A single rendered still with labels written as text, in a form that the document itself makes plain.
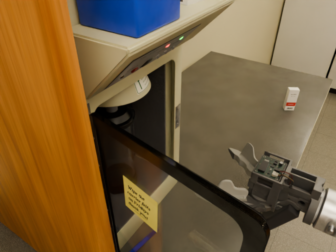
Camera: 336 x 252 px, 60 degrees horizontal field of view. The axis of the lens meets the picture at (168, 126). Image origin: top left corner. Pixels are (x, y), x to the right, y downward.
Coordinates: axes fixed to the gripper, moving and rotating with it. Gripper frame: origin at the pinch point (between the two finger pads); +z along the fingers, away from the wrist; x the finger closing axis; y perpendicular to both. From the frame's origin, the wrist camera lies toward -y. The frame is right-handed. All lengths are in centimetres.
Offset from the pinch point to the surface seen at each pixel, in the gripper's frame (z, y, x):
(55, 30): 7.2, 35.0, 25.0
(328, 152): -27, -120, -188
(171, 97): 19.2, 4.9, -13.5
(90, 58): 11.2, 28.8, 18.0
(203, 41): 60, -18, -112
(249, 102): 15, -25, -72
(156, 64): 16.4, 18.7, -3.4
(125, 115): 22.9, 5.9, 0.5
